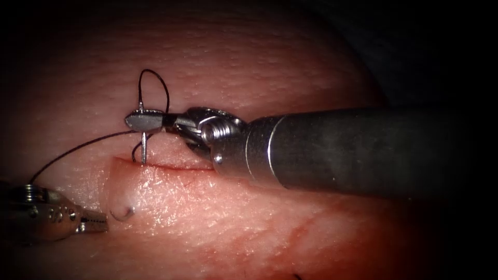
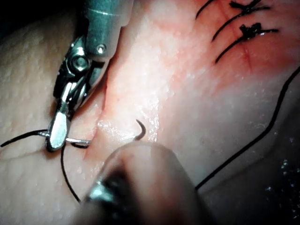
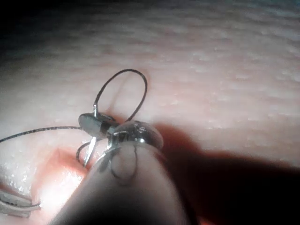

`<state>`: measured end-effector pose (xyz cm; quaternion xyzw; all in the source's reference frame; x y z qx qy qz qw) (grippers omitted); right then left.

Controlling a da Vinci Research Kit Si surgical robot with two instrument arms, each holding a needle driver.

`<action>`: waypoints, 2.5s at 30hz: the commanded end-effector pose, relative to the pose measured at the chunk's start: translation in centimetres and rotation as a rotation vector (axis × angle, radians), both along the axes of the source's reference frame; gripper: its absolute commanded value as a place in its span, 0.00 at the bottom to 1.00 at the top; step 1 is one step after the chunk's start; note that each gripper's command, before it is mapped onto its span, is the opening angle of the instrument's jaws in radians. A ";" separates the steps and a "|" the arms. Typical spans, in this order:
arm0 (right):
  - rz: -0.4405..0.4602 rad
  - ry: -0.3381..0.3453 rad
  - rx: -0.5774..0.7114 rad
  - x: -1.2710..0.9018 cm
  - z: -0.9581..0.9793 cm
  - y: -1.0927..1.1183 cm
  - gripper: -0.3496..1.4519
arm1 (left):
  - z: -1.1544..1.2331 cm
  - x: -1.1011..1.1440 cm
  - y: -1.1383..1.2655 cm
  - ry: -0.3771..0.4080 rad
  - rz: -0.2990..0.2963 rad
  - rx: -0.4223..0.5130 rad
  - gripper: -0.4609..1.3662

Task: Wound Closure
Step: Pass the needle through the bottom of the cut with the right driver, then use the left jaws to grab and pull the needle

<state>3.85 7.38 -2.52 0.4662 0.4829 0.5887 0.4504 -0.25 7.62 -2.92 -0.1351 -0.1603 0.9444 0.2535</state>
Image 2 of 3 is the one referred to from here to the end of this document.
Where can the curved steel needle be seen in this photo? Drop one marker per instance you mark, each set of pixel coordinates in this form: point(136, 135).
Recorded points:
point(78, 141)

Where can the black thread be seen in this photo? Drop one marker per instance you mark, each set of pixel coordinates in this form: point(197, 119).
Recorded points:
point(273, 122)

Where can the dark right arm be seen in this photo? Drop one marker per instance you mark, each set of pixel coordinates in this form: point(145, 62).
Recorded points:
point(105, 28)

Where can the right arm needle driver jaw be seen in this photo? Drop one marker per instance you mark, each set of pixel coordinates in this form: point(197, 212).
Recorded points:
point(58, 131)

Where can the black stitching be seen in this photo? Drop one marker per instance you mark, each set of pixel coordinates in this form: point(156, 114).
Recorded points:
point(249, 31)

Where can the dark left arm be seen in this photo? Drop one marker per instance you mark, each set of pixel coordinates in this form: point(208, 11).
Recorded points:
point(150, 187)

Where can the right arm needle driver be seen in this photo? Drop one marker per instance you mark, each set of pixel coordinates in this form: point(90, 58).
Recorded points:
point(75, 77)

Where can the tissue pad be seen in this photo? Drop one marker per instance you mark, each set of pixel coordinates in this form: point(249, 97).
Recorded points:
point(164, 70)

